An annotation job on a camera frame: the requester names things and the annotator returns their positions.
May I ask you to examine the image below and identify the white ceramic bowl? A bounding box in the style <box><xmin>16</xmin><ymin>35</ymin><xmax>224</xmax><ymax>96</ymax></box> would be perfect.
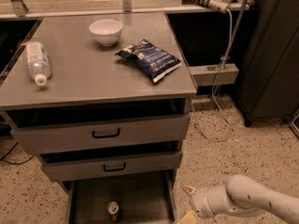
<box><xmin>89</xmin><ymin>20</ymin><xmax>122</xmax><ymax>47</ymax></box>

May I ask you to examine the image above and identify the clear plastic water bottle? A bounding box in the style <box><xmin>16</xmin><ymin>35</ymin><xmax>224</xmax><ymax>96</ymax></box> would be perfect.
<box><xmin>25</xmin><ymin>42</ymin><xmax>51</xmax><ymax>87</ymax></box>

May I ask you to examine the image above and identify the grey hanging cable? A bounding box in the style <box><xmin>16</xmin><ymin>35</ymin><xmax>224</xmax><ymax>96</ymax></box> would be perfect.
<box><xmin>190</xmin><ymin>7</ymin><xmax>234</xmax><ymax>143</ymax></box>

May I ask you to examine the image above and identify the grey drawer cabinet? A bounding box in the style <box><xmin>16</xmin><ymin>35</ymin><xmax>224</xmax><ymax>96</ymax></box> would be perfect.
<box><xmin>0</xmin><ymin>12</ymin><xmax>198</xmax><ymax>224</ymax></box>

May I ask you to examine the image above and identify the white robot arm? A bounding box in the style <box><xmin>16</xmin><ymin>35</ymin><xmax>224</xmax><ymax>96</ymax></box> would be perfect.
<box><xmin>173</xmin><ymin>175</ymin><xmax>299</xmax><ymax>224</ymax></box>

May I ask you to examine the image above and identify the black floor cable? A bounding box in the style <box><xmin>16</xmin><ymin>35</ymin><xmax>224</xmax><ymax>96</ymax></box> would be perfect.
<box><xmin>0</xmin><ymin>142</ymin><xmax>36</xmax><ymax>165</ymax></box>

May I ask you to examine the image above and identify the grey bottom drawer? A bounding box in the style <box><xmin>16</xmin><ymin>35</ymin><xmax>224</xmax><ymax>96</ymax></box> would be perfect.
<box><xmin>65</xmin><ymin>171</ymin><xmax>177</xmax><ymax>224</ymax></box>

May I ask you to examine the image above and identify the blue chip bag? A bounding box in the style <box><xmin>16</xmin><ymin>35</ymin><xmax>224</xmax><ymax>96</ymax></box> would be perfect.
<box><xmin>117</xmin><ymin>39</ymin><xmax>181</xmax><ymax>83</ymax></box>

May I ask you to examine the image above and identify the dark cabinet on right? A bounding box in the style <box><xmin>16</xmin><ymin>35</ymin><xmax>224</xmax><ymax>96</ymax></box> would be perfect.
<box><xmin>235</xmin><ymin>0</ymin><xmax>299</xmax><ymax>127</ymax></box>

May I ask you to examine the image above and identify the grey top drawer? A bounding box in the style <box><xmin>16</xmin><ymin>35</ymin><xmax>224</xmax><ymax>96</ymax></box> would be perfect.
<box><xmin>11</xmin><ymin>98</ymin><xmax>190</xmax><ymax>154</ymax></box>

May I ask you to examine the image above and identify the orange soda can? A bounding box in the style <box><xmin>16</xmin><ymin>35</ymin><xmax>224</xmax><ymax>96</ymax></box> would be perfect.
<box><xmin>107</xmin><ymin>202</ymin><xmax>121</xmax><ymax>222</ymax></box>

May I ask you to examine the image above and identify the grey drawer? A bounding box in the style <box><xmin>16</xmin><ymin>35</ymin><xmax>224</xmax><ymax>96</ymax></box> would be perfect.
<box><xmin>41</xmin><ymin>141</ymin><xmax>182</xmax><ymax>181</ymax></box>
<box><xmin>11</xmin><ymin>98</ymin><xmax>190</xmax><ymax>154</ymax></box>
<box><xmin>65</xmin><ymin>171</ymin><xmax>177</xmax><ymax>224</ymax></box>

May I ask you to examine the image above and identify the grey middle drawer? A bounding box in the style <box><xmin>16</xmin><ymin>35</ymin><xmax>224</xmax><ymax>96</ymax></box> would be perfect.
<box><xmin>41</xmin><ymin>141</ymin><xmax>182</xmax><ymax>181</ymax></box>

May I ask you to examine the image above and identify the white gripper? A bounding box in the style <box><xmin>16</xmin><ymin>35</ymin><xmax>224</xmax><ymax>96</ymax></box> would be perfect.
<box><xmin>174</xmin><ymin>185</ymin><xmax>216</xmax><ymax>224</ymax></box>

